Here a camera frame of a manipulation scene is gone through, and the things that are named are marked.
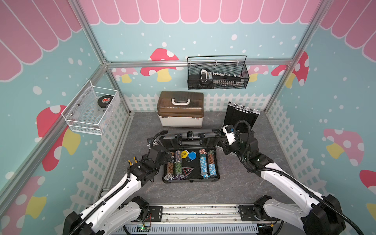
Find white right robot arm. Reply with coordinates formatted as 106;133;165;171
223;129;363;235

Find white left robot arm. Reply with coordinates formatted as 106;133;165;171
63;145;172;235

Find black tape roll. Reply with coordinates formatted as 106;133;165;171
97;95;114;109

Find white and brown tackle box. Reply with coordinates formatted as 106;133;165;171
157;91;204;128

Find small silver poker case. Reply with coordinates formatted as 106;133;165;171
223;102;260;128

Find socket wrench set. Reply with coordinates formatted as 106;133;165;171
199;69;243;87

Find white wire wall basket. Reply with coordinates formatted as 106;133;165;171
61;81;120;136

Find large black poker case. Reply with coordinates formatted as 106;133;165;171
155;129;220;184

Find black wire wall basket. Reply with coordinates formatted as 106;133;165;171
187;55;249;90

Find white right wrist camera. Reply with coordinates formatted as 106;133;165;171
222;125;236;146

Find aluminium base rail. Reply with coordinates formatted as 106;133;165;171
82;203;312;235

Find yellow handled pliers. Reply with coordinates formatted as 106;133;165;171
127;157;138;166

